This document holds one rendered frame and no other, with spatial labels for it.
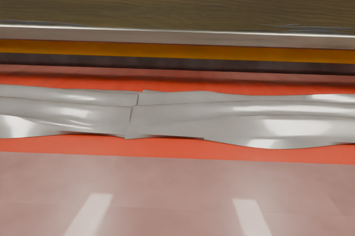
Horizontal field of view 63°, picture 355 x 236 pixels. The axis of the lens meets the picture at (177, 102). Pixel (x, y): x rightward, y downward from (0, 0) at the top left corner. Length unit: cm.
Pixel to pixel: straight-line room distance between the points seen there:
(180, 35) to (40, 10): 11
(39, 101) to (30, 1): 10
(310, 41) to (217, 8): 7
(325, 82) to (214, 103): 13
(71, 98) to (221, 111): 9
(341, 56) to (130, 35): 17
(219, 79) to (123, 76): 8
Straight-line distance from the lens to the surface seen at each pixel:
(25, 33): 24
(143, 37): 21
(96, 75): 25
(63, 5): 24
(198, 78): 24
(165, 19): 22
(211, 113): 15
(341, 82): 27
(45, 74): 26
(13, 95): 20
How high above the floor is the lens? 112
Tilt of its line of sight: 29 degrees down
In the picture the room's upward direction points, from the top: 2 degrees clockwise
